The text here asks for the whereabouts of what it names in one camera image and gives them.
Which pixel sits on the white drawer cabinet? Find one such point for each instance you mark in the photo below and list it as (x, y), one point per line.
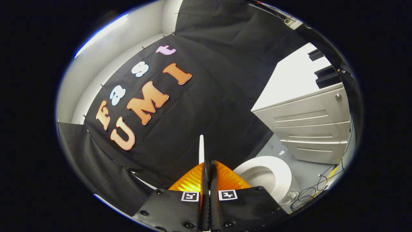
(299, 80)

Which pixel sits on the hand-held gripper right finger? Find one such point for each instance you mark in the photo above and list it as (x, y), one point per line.
(215, 199)

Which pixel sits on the white power strip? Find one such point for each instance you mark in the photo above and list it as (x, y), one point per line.
(293, 23)

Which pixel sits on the black backdrop cloth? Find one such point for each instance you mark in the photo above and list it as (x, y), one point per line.
(199, 112)

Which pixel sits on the large black box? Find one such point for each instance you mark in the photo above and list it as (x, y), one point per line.
(327, 77)

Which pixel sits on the white toilet lid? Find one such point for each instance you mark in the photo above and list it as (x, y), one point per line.
(201, 149)

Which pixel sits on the small black box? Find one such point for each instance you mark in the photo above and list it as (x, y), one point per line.
(315, 54)

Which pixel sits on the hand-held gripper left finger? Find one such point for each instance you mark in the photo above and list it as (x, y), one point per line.
(204, 196)

